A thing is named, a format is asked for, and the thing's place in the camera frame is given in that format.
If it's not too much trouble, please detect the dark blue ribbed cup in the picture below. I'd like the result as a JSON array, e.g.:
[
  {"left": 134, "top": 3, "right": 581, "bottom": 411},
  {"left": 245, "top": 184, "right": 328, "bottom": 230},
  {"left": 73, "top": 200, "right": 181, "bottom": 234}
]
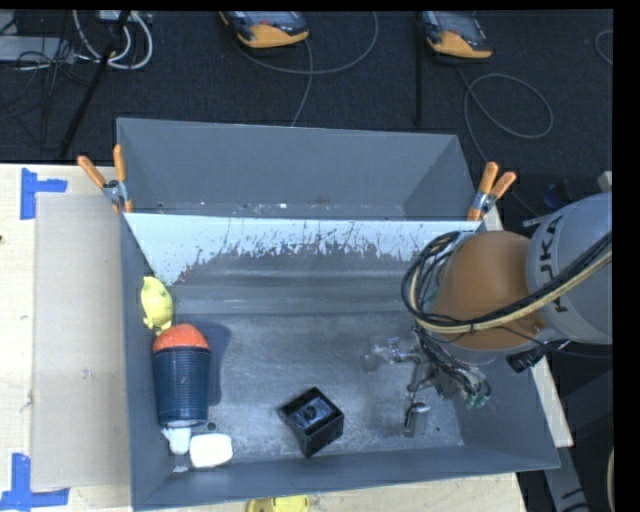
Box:
[{"left": 151, "top": 346, "right": 213, "bottom": 429}]

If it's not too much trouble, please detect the orange ball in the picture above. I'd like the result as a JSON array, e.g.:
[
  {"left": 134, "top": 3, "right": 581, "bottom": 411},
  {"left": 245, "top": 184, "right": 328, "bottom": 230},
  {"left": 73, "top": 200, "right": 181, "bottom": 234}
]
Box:
[{"left": 152, "top": 323, "right": 211, "bottom": 354}]

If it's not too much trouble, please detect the yellow toy animal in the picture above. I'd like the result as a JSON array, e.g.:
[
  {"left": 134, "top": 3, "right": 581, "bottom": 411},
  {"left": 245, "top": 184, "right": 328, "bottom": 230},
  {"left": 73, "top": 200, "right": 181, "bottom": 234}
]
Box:
[{"left": 139, "top": 275, "right": 175, "bottom": 335}]

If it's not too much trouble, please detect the grey metal bin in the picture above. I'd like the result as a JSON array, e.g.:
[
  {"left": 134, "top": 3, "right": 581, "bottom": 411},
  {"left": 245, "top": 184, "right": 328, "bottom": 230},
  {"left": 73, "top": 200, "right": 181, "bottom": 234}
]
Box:
[{"left": 115, "top": 117, "right": 562, "bottom": 511}]

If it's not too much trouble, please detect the white crumpled lump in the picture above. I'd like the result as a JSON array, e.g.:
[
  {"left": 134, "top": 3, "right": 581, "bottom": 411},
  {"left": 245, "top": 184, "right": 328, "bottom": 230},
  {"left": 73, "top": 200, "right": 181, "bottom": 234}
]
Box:
[{"left": 161, "top": 424, "right": 194, "bottom": 456}]

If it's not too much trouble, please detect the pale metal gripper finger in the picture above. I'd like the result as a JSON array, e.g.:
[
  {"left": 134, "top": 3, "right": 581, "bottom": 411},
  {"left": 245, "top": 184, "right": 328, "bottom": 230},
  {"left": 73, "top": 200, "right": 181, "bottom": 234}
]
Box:
[
  {"left": 402, "top": 399, "right": 432, "bottom": 439},
  {"left": 362, "top": 335, "right": 404, "bottom": 374}
]

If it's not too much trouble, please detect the black open box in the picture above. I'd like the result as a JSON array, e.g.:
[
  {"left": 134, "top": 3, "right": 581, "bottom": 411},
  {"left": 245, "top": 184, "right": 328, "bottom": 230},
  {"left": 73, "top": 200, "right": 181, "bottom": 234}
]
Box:
[{"left": 277, "top": 386, "right": 346, "bottom": 460}]

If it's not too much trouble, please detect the pale brown flat board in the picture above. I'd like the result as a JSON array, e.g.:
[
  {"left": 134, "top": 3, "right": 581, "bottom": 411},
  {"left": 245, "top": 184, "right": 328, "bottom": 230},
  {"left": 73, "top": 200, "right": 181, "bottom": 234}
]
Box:
[{"left": 29, "top": 192, "right": 134, "bottom": 494}]

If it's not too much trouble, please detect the white soft block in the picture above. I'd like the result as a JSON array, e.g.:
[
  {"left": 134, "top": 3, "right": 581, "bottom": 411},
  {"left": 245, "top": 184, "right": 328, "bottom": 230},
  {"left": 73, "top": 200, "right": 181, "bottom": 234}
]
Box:
[{"left": 188, "top": 432, "right": 235, "bottom": 470}]

